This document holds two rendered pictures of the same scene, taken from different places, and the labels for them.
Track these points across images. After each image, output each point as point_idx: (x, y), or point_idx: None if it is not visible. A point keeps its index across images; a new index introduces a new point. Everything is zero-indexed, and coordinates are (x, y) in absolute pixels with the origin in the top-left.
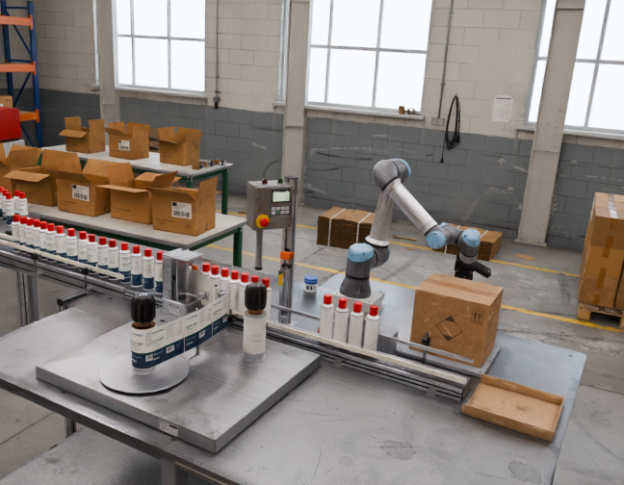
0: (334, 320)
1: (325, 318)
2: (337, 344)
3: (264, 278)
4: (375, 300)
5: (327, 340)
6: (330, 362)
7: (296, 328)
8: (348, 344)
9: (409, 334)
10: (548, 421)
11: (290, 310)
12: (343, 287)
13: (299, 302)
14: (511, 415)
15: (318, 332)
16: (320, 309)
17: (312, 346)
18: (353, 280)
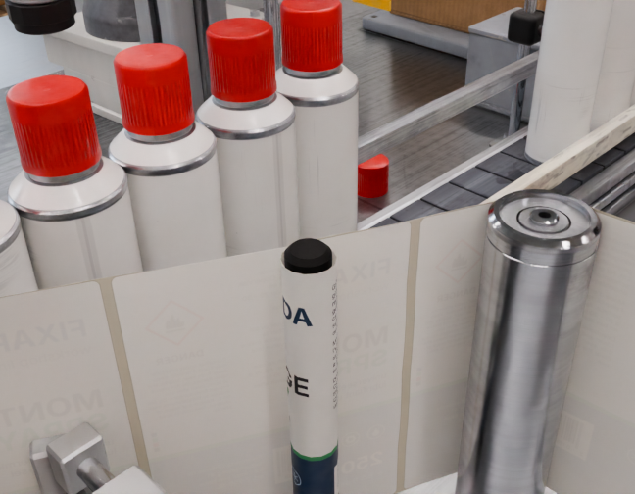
0: (537, 52)
1: (607, 35)
2: None
3: (305, 5)
4: (242, 8)
5: (623, 124)
6: None
7: (407, 209)
8: None
9: (394, 46)
10: None
11: (394, 133)
12: (132, 14)
13: None
14: None
15: (378, 181)
16: (106, 156)
17: (592, 198)
18: None
